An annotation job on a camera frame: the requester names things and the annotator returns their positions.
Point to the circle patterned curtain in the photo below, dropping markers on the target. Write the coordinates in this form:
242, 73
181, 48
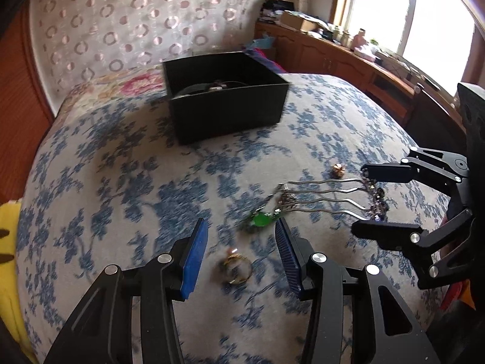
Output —
113, 26

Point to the green stone pendant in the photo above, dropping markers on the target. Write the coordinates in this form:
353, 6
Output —
259, 220

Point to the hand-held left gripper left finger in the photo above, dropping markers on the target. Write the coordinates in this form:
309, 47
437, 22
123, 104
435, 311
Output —
195, 258

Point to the pink bottle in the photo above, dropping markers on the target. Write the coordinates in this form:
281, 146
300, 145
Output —
360, 40

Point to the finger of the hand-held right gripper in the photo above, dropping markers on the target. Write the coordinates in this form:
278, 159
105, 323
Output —
386, 172
379, 229

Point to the dark blue and red blanket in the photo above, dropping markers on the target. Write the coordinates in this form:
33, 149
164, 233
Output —
261, 55

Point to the window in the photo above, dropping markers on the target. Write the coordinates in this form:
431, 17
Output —
379, 7

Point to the cardboard box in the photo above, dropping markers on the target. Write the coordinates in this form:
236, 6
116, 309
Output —
299, 21

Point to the pink floral blanket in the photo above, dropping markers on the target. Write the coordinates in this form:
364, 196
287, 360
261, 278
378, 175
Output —
140, 83

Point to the yellow plush toy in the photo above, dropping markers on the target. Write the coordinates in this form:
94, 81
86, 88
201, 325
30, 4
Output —
9, 254

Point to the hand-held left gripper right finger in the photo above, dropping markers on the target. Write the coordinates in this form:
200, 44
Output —
288, 254

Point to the white jar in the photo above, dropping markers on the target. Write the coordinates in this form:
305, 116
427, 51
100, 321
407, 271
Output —
346, 36

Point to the pile of clothes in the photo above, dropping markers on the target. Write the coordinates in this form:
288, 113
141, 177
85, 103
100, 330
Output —
272, 9

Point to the blue plastic bag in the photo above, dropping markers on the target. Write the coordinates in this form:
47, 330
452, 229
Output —
262, 41

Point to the long wooden cabinet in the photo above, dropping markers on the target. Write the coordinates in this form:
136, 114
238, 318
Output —
322, 57

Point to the small gold ornament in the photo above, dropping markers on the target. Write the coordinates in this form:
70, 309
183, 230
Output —
337, 169

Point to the black square box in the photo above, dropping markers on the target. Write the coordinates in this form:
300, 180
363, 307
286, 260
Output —
227, 113

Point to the tissue box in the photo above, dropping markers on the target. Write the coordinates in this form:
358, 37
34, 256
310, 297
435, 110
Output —
373, 51

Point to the blue floral quilt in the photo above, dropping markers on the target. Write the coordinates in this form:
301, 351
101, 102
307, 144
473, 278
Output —
113, 178

